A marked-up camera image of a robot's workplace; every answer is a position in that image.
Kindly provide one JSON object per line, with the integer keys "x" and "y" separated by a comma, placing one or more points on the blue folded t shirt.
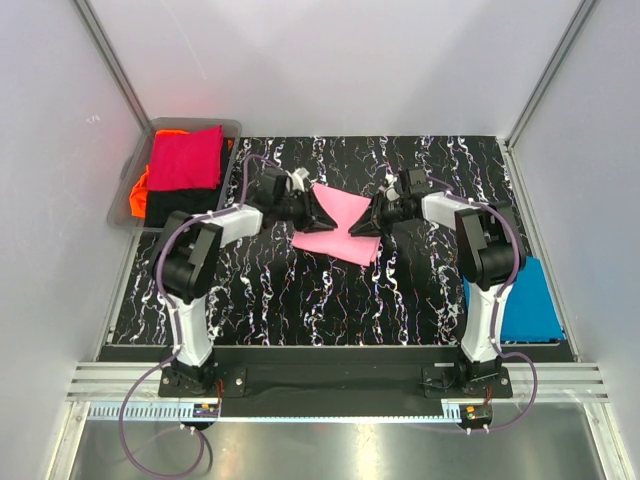
{"x": 529, "y": 315}

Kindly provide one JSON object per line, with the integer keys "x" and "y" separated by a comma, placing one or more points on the white slotted cable duct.
{"x": 189, "y": 411}

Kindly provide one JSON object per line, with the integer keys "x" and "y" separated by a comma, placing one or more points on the magenta folded t shirt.
{"x": 183, "y": 160}

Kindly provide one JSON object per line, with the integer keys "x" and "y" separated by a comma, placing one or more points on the clear plastic bin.
{"x": 119, "y": 215}

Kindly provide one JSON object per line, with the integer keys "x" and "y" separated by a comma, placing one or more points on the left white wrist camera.
{"x": 297, "y": 180}

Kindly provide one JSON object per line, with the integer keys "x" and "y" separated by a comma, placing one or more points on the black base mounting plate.
{"x": 386, "y": 378}

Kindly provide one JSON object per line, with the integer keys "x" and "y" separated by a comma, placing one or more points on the pink t shirt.
{"x": 345, "y": 209}

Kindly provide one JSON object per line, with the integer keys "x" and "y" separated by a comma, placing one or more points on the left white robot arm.
{"x": 186, "y": 258}

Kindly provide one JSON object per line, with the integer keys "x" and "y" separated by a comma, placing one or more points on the black t shirt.
{"x": 155, "y": 206}

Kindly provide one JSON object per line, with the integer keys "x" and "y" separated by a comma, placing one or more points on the black marbled table mat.
{"x": 267, "y": 293}

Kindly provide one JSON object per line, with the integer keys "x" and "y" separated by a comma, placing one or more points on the orange t shirt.
{"x": 181, "y": 162}

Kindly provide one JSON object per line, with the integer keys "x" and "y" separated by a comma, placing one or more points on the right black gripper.
{"x": 373, "y": 214}

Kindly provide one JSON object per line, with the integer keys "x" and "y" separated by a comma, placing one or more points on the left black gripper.
{"x": 311, "y": 211}

